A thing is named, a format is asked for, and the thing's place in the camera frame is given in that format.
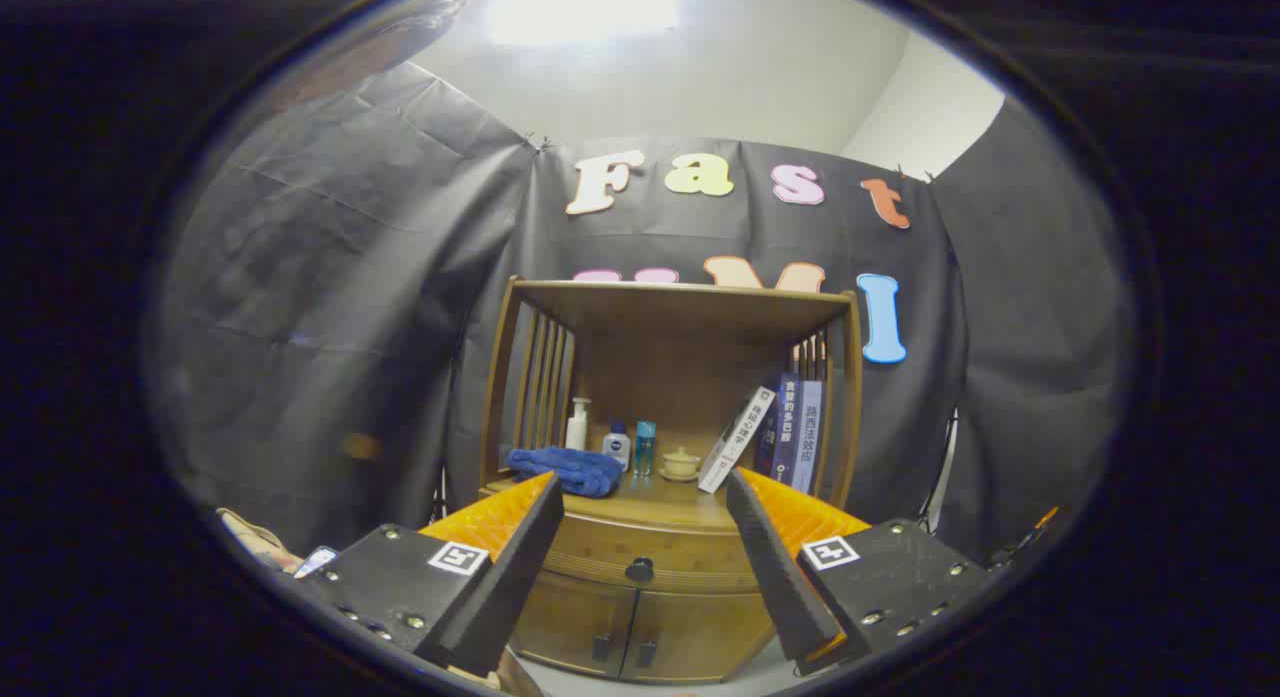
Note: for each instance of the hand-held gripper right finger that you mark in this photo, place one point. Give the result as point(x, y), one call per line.
point(775, 577)

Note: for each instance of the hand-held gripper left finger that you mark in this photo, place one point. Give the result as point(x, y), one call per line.
point(520, 577)

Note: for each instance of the black drawer knob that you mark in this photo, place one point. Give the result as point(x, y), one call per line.
point(640, 569)

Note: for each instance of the wooden cabinet door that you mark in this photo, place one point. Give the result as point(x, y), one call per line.
point(570, 617)
point(700, 632)

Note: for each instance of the wooden countertop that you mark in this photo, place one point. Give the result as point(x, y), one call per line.
point(660, 502)

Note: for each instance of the wooden cabinet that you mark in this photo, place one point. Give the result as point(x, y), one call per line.
point(680, 377)

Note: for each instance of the blue folded towel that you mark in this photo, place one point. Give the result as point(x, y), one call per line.
point(565, 469)

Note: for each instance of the white book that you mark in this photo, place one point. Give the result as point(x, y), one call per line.
point(735, 439)

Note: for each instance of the beige lidded tea cup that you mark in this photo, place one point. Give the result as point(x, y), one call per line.
point(681, 465)

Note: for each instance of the lavender book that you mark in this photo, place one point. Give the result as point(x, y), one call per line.
point(808, 432)

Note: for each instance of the dark blue book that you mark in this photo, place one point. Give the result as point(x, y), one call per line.
point(785, 427)

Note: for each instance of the white pump bottle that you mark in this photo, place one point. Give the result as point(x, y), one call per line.
point(577, 432)

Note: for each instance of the white bottle with blue cap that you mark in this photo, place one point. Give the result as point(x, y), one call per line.
point(617, 447)

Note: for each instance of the clear blue bottle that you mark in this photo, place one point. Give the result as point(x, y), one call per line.
point(645, 447)

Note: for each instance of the smartphone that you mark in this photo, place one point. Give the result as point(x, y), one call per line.
point(316, 560)

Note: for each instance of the orange and black device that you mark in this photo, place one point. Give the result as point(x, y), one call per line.
point(1045, 518)

